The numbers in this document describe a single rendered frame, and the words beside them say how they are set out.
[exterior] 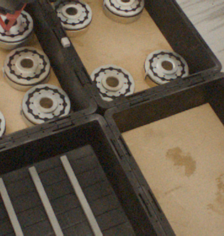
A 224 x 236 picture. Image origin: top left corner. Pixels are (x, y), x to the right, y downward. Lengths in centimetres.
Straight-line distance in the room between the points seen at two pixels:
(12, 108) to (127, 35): 35
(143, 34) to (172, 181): 39
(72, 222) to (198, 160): 30
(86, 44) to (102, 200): 39
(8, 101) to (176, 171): 38
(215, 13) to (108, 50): 47
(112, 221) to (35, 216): 15
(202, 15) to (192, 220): 71
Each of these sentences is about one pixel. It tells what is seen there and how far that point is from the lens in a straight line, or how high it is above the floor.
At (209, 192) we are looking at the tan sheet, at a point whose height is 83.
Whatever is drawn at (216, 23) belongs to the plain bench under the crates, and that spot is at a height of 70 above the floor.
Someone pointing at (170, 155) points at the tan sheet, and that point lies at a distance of 102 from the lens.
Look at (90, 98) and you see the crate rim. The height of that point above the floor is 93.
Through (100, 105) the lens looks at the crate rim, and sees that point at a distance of 92.
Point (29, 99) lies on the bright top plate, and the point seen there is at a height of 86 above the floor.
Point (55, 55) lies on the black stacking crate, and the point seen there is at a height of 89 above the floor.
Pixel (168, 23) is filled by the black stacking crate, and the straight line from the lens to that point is 117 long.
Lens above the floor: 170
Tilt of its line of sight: 56 degrees down
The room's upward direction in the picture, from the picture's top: 12 degrees clockwise
